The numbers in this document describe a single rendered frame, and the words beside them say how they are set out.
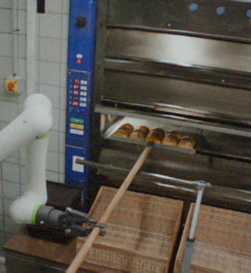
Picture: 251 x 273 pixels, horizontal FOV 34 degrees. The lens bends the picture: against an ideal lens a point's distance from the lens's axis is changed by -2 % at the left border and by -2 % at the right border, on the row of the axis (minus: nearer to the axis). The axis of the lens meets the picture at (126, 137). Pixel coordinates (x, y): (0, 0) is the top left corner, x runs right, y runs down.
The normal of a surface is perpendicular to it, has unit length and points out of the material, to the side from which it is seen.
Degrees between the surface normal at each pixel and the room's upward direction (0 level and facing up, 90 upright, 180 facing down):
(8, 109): 90
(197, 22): 90
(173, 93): 70
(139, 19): 89
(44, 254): 0
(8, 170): 90
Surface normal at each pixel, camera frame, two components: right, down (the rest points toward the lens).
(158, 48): -0.23, 0.00
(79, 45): -0.27, 0.33
